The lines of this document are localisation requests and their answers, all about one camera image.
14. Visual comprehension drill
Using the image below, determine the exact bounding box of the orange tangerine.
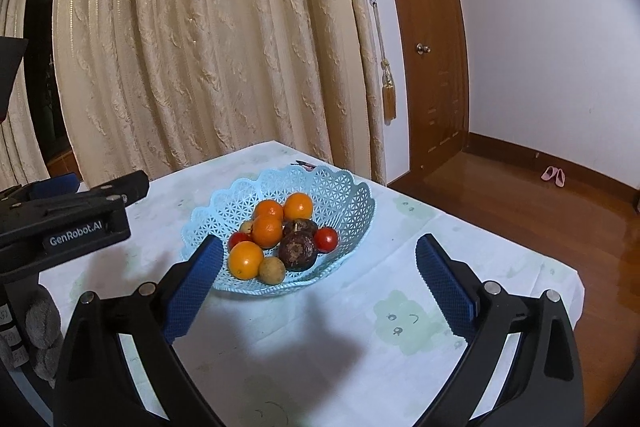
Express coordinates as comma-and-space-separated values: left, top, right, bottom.
252, 215, 283, 249
253, 199, 284, 221
283, 192, 314, 221
228, 241, 264, 281

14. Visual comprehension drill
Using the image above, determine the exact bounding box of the curtain tieback tassel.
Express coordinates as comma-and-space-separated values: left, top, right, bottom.
369, 0, 397, 126

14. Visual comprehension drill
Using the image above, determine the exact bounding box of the white patterned tablecloth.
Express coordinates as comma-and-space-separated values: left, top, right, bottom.
40, 142, 585, 426

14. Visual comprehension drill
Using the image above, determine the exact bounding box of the pink slippers pair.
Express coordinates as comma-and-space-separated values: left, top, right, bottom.
540, 166, 566, 188

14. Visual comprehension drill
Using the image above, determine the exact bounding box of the brown wooden door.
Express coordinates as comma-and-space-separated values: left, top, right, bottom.
395, 0, 469, 181

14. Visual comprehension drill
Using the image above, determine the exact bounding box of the left beige curtain panel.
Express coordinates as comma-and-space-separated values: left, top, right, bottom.
0, 0, 49, 190

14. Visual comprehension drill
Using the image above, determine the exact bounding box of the tan longan fruit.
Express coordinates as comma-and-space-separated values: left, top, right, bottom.
258, 257, 286, 285

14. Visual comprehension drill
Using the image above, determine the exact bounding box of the beige patterned curtain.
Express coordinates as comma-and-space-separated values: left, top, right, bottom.
53, 0, 386, 185

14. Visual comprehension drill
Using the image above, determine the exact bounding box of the light blue lattice basket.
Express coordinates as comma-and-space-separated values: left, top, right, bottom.
181, 166, 375, 297

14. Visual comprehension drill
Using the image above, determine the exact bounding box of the small green-brown fruit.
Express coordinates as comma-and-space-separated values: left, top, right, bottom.
239, 220, 253, 235

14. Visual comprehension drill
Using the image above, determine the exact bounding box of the red cherry tomato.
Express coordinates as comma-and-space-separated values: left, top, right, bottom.
228, 231, 252, 251
314, 227, 338, 254

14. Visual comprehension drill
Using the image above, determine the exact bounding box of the metal door knob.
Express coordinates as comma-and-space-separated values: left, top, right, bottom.
416, 43, 432, 55

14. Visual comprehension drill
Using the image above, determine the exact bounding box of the dark brown passion fruit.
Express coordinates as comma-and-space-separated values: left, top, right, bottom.
282, 219, 318, 237

